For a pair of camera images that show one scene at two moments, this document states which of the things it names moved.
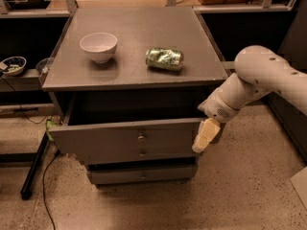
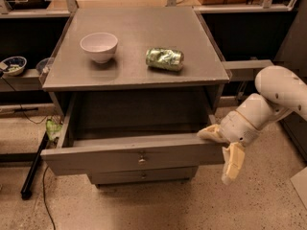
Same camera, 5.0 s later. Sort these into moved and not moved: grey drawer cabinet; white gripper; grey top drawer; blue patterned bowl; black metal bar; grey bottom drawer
Moved: white gripper; grey top drawer
Not moved: black metal bar; grey bottom drawer; grey drawer cabinet; blue patterned bowl
